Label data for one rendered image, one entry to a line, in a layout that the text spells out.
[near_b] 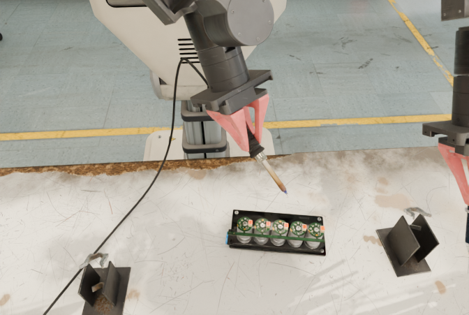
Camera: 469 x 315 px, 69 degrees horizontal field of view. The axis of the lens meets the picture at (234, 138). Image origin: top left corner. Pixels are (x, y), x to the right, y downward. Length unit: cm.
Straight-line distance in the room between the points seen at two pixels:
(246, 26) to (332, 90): 175
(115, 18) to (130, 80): 148
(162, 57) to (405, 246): 57
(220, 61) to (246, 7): 9
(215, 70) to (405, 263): 44
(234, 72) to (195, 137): 55
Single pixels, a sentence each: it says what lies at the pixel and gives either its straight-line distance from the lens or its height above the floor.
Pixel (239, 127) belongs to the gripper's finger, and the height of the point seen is 98.
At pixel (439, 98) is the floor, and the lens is 229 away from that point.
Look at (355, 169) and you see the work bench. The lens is 74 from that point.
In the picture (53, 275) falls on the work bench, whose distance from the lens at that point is 66.
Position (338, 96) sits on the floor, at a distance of 207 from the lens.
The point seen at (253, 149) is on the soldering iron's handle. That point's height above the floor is 93.
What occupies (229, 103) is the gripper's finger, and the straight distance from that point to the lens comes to 43.
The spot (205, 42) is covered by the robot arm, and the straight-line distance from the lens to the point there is 43.
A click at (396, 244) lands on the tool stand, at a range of 64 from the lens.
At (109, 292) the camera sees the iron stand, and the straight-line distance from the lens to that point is 57.
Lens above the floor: 131
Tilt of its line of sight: 48 degrees down
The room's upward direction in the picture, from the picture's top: straight up
